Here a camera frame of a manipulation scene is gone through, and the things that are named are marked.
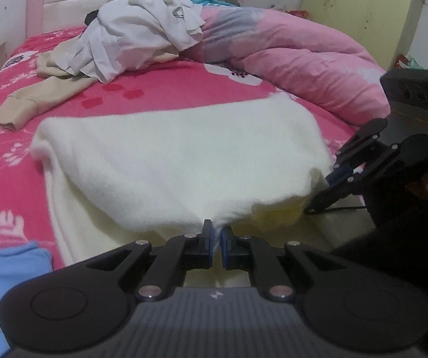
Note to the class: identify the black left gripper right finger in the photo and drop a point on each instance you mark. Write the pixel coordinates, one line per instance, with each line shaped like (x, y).
(347, 305)

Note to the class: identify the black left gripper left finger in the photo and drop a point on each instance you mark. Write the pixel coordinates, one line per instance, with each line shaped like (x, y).
(78, 307)

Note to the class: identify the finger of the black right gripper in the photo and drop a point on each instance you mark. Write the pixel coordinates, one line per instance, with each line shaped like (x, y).
(359, 137)
(354, 171)

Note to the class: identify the cream knit sweater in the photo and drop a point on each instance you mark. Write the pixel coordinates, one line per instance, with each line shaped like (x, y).
(115, 179)

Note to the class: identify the pink quilt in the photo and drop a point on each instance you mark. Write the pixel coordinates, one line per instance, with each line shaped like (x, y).
(309, 60)

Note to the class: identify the yellow wardrobe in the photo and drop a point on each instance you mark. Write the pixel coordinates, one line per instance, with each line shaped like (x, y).
(385, 28)

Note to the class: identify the pink floral bedsheet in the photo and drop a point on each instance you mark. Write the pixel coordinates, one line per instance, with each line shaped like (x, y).
(175, 85)

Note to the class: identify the beige sweatshirt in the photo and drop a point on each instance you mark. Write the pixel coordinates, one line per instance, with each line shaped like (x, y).
(42, 89)

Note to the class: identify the blue garment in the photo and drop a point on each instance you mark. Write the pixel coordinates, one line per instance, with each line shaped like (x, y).
(217, 3)

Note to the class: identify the white garment pile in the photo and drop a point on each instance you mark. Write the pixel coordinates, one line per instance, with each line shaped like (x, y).
(131, 35)

